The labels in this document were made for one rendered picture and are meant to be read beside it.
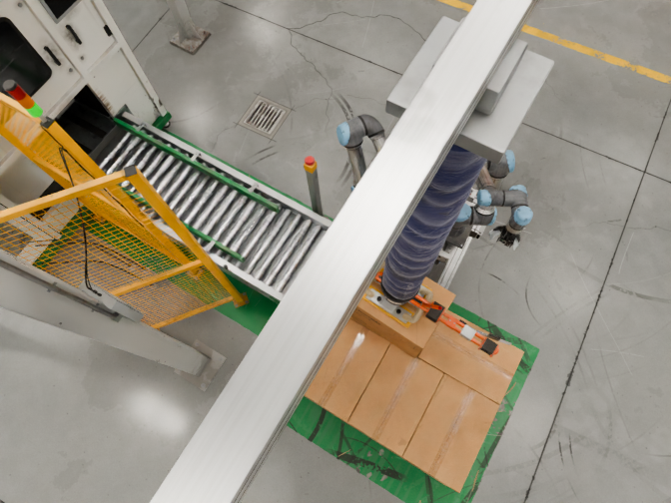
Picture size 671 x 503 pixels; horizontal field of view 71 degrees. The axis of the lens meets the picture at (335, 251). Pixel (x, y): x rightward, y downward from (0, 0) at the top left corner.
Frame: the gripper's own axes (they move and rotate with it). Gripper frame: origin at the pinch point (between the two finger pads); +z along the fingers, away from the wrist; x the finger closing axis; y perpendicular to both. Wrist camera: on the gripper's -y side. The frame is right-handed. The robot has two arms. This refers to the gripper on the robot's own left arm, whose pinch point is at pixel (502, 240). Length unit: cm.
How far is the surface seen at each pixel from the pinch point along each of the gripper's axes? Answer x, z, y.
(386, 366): -23, 98, 71
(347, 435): -26, 152, 122
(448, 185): -32, -105, 46
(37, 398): -252, 152, 214
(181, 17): -348, 120, -138
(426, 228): -33, -71, 45
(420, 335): -14, 58, 51
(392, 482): 17, 152, 135
